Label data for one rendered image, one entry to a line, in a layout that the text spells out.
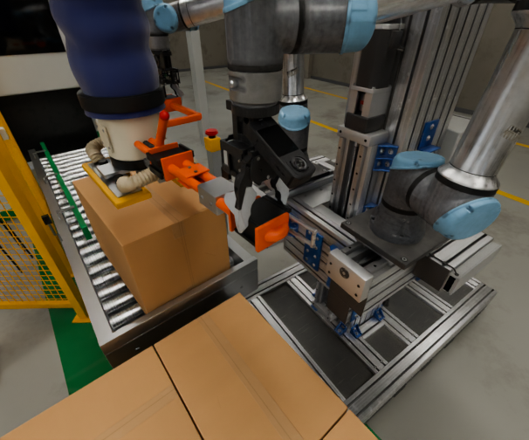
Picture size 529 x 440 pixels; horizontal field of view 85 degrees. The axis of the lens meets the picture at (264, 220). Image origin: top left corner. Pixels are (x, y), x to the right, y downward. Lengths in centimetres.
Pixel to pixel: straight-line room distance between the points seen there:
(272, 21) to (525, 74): 43
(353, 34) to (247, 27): 14
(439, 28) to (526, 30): 32
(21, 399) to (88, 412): 89
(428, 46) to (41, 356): 223
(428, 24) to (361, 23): 52
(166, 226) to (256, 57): 76
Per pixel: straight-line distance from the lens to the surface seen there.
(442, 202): 71
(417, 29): 97
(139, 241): 104
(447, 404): 189
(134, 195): 89
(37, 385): 206
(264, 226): 47
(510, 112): 67
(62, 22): 90
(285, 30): 41
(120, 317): 137
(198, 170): 68
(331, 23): 43
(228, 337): 120
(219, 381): 112
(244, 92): 41
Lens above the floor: 155
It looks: 36 degrees down
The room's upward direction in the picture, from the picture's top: straight up
